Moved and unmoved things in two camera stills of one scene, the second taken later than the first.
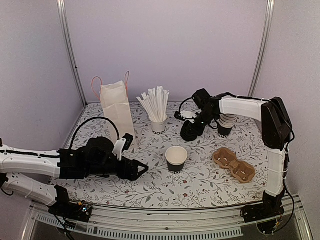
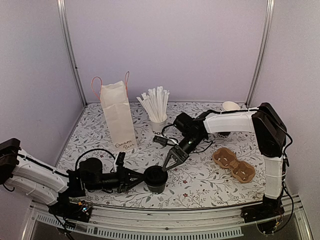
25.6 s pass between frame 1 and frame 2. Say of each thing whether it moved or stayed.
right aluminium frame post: stayed
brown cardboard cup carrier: stayed
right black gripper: moved
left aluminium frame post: stayed
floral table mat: stayed
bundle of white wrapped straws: stayed
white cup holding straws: stayed
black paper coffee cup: moved
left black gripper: moved
